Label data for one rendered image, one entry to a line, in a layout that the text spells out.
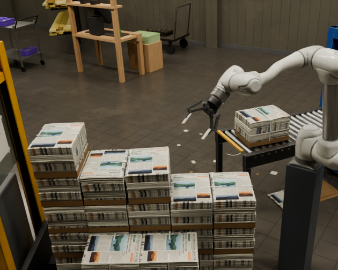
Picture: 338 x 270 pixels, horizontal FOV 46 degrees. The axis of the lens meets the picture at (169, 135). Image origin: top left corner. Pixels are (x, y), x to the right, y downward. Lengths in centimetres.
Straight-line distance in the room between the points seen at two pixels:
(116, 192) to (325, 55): 153
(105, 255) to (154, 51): 589
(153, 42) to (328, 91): 600
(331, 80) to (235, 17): 727
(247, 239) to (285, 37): 667
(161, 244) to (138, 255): 18
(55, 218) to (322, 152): 181
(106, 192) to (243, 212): 93
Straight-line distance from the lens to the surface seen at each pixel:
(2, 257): 302
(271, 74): 214
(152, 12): 1081
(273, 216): 399
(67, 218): 290
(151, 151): 285
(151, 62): 810
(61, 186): 276
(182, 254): 268
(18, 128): 318
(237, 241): 295
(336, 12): 873
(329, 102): 245
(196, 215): 277
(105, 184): 267
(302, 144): 274
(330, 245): 379
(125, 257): 271
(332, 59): 232
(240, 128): 350
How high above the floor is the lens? 244
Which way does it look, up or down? 26 degrees down
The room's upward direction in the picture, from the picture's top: 4 degrees counter-clockwise
